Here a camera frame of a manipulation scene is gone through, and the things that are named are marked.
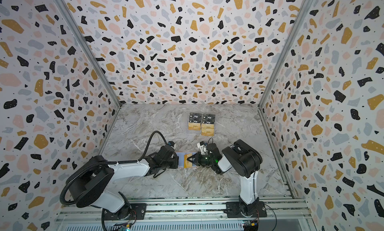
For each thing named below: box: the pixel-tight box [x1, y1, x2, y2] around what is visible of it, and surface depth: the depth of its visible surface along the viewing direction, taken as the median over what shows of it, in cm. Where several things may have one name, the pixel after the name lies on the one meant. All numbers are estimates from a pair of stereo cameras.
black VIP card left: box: [189, 112, 202, 123], surface depth 105 cm
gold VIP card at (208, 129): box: [201, 123, 215, 137], surface depth 105 cm
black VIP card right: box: [202, 114, 216, 124], surface depth 105 cm
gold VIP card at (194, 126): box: [188, 122, 201, 131], surface depth 105 cm
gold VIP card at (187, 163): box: [183, 153, 193, 169], surface depth 91 cm
